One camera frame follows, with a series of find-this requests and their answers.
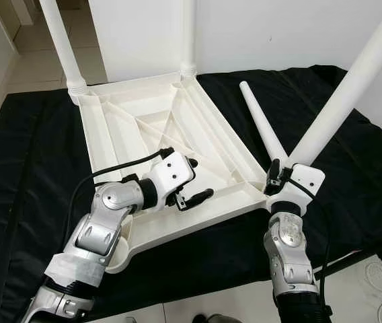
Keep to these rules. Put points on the white plastic table leg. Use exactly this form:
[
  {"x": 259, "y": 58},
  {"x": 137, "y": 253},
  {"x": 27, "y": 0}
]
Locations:
[
  {"x": 258, "y": 118},
  {"x": 60, "y": 40},
  {"x": 352, "y": 81},
  {"x": 188, "y": 33}
]

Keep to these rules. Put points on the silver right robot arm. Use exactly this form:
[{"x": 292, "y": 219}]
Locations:
[{"x": 288, "y": 249}]

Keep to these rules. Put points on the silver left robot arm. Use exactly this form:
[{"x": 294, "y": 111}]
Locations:
[{"x": 103, "y": 229}]

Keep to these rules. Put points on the black metal stand leg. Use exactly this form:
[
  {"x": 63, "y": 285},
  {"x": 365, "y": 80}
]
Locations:
[{"x": 346, "y": 264}]

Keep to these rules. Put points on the grey right robot foot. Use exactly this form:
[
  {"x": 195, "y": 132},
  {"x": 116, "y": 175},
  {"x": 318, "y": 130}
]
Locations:
[{"x": 211, "y": 319}]

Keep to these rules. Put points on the grey robot foot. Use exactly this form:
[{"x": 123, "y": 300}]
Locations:
[
  {"x": 211, "y": 319},
  {"x": 124, "y": 319}
]

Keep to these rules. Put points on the grey left robot foot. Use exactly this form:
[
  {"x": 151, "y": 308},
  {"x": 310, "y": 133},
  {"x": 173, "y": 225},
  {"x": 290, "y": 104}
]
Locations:
[{"x": 124, "y": 319}]

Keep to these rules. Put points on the black table cloth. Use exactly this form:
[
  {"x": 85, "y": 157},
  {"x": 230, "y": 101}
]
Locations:
[{"x": 29, "y": 168}]

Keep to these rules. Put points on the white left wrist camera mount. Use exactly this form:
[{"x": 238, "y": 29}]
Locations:
[{"x": 174, "y": 171}]

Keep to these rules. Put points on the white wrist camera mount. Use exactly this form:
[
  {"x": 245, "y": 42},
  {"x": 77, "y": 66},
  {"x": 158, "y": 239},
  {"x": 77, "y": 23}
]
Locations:
[
  {"x": 309, "y": 178},
  {"x": 174, "y": 171}
]

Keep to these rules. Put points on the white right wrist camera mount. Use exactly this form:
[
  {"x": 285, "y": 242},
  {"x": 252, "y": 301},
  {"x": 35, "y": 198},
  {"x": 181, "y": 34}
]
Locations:
[{"x": 309, "y": 178}]

